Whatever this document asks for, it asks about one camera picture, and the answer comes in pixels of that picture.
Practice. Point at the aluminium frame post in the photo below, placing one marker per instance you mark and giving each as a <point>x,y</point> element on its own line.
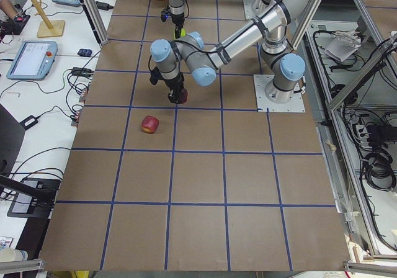
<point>95,21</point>

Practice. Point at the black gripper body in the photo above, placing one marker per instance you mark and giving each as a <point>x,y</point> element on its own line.
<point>173,84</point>
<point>177,20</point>

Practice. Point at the wooden mug tree stand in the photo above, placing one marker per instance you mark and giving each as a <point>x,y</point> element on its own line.
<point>47,28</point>

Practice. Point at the bright red apple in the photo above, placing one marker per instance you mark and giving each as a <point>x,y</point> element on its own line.
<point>149,124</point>

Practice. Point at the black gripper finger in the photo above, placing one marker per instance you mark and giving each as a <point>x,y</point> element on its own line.
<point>177,27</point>
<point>174,96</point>

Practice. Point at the dark red apple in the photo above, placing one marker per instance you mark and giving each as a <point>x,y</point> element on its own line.
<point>183,96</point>

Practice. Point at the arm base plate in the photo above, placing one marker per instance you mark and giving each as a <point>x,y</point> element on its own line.
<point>270,99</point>

